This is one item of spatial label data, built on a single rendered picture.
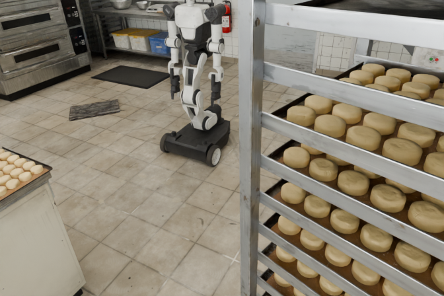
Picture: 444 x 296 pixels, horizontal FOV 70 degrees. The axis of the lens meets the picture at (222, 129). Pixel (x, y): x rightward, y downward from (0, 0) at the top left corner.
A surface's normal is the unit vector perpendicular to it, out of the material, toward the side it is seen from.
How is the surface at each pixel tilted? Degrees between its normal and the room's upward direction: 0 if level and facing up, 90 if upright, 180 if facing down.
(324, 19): 90
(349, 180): 0
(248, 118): 90
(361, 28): 90
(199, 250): 0
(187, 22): 90
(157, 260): 0
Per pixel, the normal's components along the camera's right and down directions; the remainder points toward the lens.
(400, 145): -0.04, -0.87
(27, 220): 0.87, 0.21
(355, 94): -0.70, 0.37
